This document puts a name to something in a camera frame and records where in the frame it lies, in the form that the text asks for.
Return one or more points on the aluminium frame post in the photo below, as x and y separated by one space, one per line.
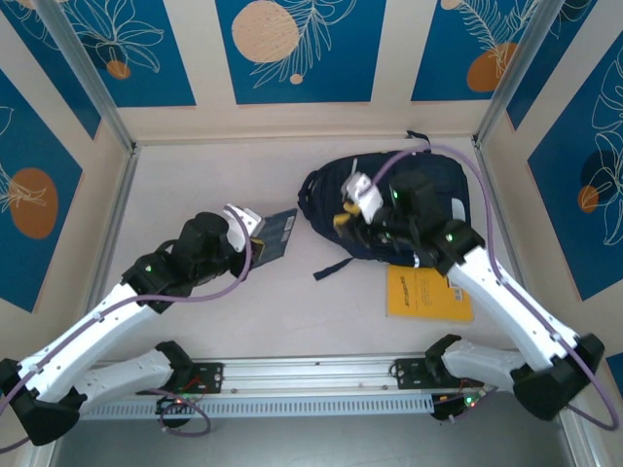
85 65
522 58

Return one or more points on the navy card with QR codes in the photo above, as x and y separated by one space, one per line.
277 233

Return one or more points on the aluminium frame leg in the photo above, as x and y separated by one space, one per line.
41 457
584 447

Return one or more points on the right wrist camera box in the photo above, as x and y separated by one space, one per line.
365 194

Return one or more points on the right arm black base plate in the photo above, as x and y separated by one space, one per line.
409 374

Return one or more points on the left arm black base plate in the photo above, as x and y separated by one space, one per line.
211 377

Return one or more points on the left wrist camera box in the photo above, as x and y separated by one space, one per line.
238 228

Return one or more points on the aluminium mounting rail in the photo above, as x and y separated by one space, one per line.
311 374

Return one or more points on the navy blue student backpack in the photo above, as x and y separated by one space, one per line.
438 165

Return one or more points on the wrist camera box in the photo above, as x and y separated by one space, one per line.
365 194
238 228

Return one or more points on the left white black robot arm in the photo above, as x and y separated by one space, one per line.
48 413

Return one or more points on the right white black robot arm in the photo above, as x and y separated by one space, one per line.
550 389

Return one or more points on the yellow notebook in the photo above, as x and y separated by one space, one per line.
418 297

